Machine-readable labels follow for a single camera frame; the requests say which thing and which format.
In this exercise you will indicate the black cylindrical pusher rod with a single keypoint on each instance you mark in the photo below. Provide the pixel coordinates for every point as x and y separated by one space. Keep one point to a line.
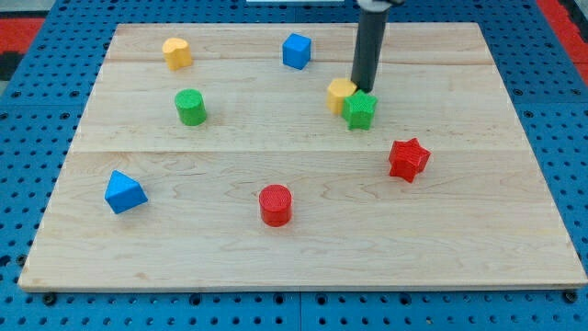
369 38

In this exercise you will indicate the wooden board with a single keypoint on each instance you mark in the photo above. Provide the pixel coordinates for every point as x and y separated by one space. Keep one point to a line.
479 217

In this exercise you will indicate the green star block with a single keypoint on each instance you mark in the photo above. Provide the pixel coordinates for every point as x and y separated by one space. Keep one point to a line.
358 110

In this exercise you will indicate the red cylinder block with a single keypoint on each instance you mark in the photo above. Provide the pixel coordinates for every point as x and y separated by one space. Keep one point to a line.
275 202

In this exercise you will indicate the blue cube block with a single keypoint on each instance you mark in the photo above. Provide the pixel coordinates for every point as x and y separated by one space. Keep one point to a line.
296 51

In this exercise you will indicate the red star block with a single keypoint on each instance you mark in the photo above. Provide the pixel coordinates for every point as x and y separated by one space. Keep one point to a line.
407 159

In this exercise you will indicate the green cylinder block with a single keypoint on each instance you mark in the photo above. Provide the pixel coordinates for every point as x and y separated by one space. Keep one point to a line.
190 107

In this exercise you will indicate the yellow heart block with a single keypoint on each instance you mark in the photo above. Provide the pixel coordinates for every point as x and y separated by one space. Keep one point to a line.
177 53

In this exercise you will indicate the blue triangle block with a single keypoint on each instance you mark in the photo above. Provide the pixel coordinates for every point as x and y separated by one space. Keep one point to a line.
123 193

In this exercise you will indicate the yellow hexagon block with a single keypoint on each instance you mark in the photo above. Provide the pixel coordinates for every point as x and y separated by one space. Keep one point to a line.
337 91

